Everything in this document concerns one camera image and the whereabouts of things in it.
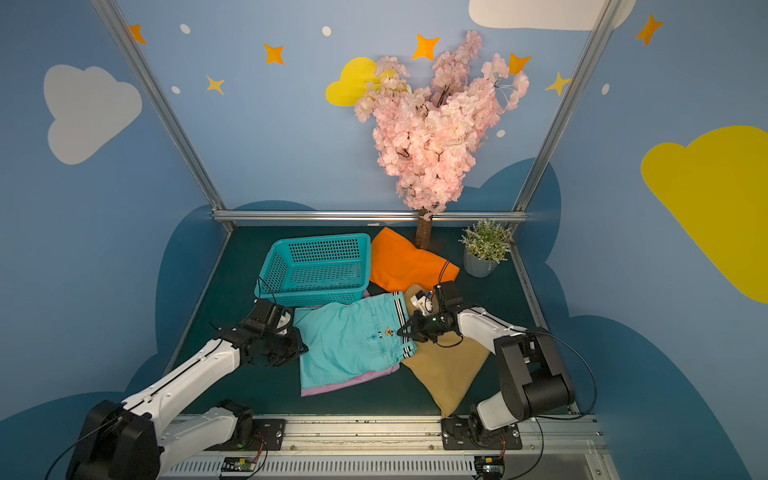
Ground teal pants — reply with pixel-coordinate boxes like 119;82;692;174
292;290;419;391

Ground teal plastic basket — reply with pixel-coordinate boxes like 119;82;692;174
254;233;372;307

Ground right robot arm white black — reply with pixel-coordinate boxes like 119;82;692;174
398;281;575;450

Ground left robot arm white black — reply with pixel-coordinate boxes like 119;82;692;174
65;299;309;479

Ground folded khaki pants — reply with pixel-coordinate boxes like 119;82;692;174
400;283;493;419

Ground folded orange pants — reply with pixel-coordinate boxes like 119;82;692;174
370;228;460;292

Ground small potted green plant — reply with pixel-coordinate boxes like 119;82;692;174
460;219;512;278

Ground left controller board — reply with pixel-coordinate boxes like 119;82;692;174
220;456;259;476

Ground controller board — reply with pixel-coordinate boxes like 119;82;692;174
220;456;259;476
473;456;505;480

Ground right controller board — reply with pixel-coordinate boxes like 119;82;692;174
473;456;505;480

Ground pink cherry blossom tree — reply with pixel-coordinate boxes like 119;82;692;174
354;31;530;249

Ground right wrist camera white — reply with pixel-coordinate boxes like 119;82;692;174
410;291;434;316

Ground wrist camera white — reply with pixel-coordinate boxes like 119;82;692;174
410;291;434;316
274;311;293;335

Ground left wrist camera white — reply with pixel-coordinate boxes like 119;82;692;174
274;311;293;335

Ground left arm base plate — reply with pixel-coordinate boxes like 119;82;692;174
207;418;287;452

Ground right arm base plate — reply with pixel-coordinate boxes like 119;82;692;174
440;416;523;451

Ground aluminium front rail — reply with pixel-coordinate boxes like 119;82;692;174
164;415;619;479

